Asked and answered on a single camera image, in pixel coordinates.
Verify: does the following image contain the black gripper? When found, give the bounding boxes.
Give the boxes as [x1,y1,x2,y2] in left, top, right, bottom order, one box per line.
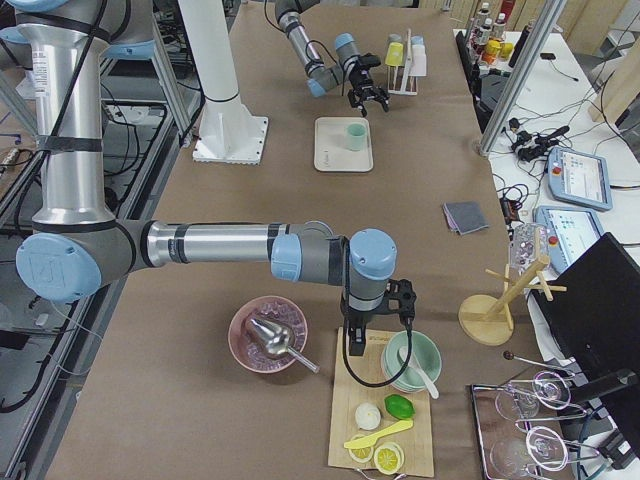
[340,302,376,356]
[347,67,389,118]

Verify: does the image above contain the green cup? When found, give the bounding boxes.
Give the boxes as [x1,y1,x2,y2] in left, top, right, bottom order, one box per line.
[346,123,367,152]

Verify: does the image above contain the cream rabbit tray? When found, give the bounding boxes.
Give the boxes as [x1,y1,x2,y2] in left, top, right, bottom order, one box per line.
[314,117,373,173]

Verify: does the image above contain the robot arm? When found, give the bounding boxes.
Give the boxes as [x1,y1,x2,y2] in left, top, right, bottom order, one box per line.
[275,1,389,117]
[8,1,414,356]

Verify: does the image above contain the yellow cup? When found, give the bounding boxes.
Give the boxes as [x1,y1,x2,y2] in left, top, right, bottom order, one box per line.
[384,41,404,67]

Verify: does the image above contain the pink cup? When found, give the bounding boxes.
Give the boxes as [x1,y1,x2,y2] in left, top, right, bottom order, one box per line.
[409,48,427,78]

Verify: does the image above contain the cream white cup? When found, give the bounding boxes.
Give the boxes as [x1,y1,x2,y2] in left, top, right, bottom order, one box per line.
[412,44,426,56]

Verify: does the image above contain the clear glass cup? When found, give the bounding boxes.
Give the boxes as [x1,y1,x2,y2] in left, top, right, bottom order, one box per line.
[509,223,548,274]

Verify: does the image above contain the white ceramic spoon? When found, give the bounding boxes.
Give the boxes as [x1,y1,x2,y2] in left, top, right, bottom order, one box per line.
[398,346,439,399]

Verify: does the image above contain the stacked green bowls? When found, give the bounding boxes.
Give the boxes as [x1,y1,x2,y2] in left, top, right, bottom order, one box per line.
[381,331,442,393]

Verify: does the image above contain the metal ice scoop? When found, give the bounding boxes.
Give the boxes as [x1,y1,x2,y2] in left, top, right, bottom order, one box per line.
[245,315,320,374]

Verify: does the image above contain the white peeled fruit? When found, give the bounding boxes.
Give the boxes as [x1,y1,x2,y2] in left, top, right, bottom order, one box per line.
[354,402,381,431]

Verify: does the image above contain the green lime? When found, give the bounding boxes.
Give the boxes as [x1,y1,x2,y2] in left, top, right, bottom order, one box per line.
[384,394,415,420]

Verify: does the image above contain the wooden cutting board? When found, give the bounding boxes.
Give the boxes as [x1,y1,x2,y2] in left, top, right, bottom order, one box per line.
[327,326,436,476]

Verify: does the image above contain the yellow plastic knife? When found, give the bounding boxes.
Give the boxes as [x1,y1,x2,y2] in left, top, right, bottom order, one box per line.
[343,419,414,450]

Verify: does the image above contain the pink bowl with ice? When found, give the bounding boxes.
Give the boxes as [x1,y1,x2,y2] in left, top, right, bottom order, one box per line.
[228,295,308,374]

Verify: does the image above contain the lemon slice left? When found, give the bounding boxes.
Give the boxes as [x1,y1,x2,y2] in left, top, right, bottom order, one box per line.
[348,446,374,464]

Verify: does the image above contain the lemon slice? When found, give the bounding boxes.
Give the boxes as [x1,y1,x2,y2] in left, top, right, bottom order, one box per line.
[348,446,374,464]
[373,442,405,475]

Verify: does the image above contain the wooden mug tree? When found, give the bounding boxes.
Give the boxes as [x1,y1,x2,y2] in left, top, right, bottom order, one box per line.
[458,254,567,346]

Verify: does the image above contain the lemon slice right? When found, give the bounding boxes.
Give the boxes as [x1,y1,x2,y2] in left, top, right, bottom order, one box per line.
[373,442,405,475]

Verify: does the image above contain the grey folded cloth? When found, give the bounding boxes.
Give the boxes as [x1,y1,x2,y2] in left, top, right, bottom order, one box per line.
[442,201,489,235]

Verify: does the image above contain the teach pendant far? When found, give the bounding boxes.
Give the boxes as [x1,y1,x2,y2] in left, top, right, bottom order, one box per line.
[547,146,613,211]

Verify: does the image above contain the teach pendant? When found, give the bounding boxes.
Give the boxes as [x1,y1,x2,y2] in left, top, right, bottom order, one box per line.
[534,206,604,274]
[547,146,613,211]

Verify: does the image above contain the teach pendant near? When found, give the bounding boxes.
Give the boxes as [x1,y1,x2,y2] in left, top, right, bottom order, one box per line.
[534,206,604,274]

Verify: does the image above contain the black monitor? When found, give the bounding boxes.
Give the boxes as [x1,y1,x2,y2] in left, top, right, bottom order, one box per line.
[532,233,639,381]

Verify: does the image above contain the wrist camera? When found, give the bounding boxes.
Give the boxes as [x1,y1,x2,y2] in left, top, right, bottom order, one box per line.
[385,279,417,328]
[357,53,381,71]

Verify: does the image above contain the white wire cup rack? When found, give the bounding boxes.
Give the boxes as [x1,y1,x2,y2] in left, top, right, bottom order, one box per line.
[384,29,417,96]

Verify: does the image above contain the wire glass rack tray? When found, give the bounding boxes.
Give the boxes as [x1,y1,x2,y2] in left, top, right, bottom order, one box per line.
[469,362,602,479]

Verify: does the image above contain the aluminium frame post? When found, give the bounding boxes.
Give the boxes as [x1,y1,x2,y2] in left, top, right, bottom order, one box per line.
[478,0,567,157]

